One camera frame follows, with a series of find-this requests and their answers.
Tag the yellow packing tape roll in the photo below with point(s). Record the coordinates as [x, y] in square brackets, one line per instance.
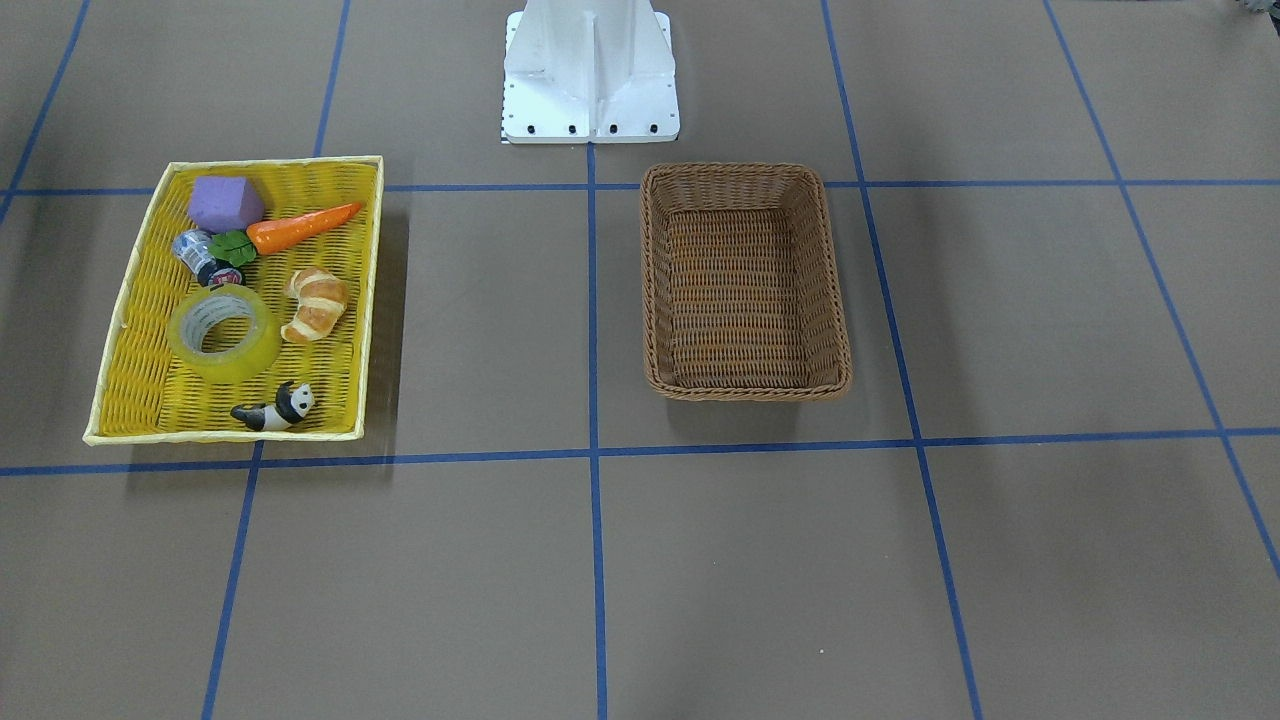
[226, 334]

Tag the brown wicker basket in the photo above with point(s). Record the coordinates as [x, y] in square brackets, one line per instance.
[741, 295]

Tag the yellow woven basket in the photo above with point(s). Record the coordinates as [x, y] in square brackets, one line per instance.
[143, 394]

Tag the toy croissant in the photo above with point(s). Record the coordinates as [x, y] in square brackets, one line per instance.
[321, 298]

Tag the toy panda figure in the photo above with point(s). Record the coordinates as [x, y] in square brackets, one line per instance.
[291, 404]

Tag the orange toy carrot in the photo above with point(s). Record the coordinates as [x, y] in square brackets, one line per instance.
[269, 237]

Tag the purple foam block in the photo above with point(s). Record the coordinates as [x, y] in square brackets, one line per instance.
[219, 204]

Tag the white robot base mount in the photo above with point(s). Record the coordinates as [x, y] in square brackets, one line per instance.
[589, 72]

